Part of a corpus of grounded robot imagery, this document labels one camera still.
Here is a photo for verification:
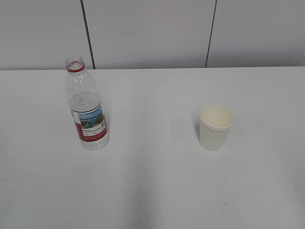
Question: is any white paper cup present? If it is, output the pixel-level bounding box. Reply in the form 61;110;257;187
199;104;234;151

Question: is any clear plastic water bottle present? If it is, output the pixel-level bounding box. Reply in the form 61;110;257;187
65;57;109;151

